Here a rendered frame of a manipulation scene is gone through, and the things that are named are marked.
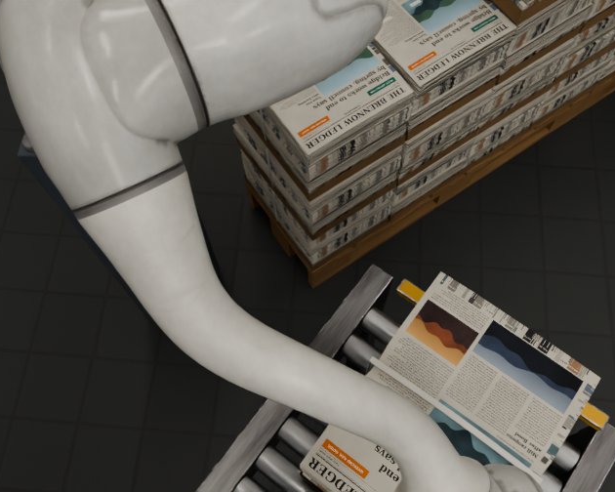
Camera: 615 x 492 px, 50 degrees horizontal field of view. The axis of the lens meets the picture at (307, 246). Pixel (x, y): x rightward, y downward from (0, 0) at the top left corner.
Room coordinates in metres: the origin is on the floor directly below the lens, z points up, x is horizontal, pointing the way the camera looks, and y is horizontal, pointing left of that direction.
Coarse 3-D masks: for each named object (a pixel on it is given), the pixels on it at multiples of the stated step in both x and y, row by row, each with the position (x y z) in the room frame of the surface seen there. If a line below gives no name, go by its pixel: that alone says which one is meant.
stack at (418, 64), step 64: (448, 0) 1.12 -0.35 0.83; (576, 0) 1.15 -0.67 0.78; (384, 64) 0.95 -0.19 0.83; (448, 64) 0.94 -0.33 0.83; (512, 64) 1.06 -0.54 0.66; (576, 64) 1.24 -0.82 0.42; (320, 128) 0.79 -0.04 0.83; (384, 128) 0.84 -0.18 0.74; (448, 128) 0.96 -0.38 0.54; (512, 128) 1.13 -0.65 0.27; (448, 192) 1.02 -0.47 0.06; (320, 256) 0.75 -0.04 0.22
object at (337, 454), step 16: (336, 432) 0.14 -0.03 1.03; (320, 448) 0.12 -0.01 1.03; (336, 448) 0.11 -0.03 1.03; (352, 448) 0.11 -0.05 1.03; (368, 448) 0.11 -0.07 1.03; (304, 464) 0.10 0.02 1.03; (320, 464) 0.09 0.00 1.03; (336, 464) 0.09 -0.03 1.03; (352, 464) 0.09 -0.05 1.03; (368, 464) 0.09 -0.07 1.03; (384, 464) 0.09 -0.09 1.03; (320, 480) 0.07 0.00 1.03; (336, 480) 0.07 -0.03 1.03; (352, 480) 0.07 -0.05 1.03; (368, 480) 0.07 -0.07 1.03; (384, 480) 0.07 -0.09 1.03; (400, 480) 0.07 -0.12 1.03
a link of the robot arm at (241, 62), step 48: (192, 0) 0.37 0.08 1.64; (240, 0) 0.37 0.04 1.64; (288, 0) 0.38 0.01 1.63; (336, 0) 0.39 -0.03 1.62; (384, 0) 0.41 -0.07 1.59; (192, 48) 0.34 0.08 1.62; (240, 48) 0.34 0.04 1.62; (288, 48) 0.35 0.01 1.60; (336, 48) 0.37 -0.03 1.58; (240, 96) 0.33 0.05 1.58; (288, 96) 0.35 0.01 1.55
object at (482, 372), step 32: (448, 288) 0.35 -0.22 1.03; (416, 320) 0.30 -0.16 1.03; (448, 320) 0.30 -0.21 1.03; (480, 320) 0.29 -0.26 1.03; (512, 320) 0.29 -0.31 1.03; (416, 352) 0.25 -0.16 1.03; (448, 352) 0.25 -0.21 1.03; (480, 352) 0.24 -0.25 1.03; (512, 352) 0.24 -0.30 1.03; (544, 352) 0.24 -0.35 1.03; (448, 384) 0.20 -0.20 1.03; (480, 384) 0.20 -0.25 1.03; (512, 384) 0.20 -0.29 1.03; (544, 384) 0.19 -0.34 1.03; (576, 384) 0.19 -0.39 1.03; (512, 416) 0.15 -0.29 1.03; (544, 416) 0.15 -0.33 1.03; (576, 416) 0.14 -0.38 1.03; (544, 448) 0.10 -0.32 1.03
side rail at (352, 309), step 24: (360, 288) 0.44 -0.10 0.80; (384, 288) 0.44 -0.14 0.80; (336, 312) 0.39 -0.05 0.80; (360, 312) 0.39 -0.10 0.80; (336, 336) 0.35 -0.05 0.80; (264, 408) 0.22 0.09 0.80; (288, 408) 0.22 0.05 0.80; (240, 432) 0.18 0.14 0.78; (264, 432) 0.17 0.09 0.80; (240, 456) 0.14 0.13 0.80; (216, 480) 0.10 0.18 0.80
